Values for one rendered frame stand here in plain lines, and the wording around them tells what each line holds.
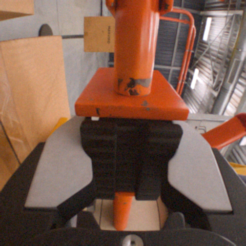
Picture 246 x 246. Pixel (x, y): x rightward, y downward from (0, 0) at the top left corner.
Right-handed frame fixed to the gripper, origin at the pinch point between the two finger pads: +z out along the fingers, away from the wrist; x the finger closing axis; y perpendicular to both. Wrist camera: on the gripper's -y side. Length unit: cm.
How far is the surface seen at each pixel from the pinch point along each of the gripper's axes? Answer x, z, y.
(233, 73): 368, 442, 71
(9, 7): -54, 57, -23
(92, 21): -38, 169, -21
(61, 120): -12.3, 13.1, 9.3
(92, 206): -4.3, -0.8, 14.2
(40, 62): -12.8, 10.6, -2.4
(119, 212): -0.4, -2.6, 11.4
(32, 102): -12.9, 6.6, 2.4
